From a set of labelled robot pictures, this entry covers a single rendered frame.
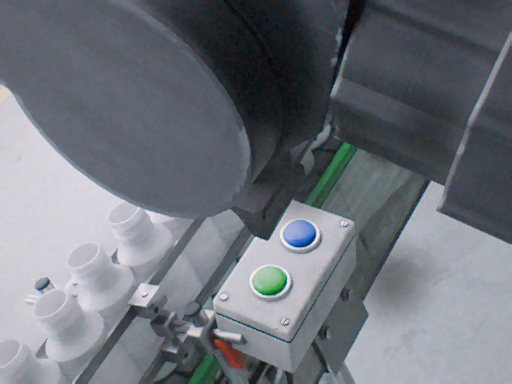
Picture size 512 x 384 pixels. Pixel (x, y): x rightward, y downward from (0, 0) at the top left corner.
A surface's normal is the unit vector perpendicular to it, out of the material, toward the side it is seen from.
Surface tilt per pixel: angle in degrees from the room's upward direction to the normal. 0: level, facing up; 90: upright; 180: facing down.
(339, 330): 90
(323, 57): 89
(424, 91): 73
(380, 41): 63
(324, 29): 89
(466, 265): 0
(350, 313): 90
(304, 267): 20
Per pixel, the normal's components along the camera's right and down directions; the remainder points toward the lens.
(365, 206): 0.79, 0.07
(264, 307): -0.09, -0.66
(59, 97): -0.47, 0.67
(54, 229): -0.38, -0.72
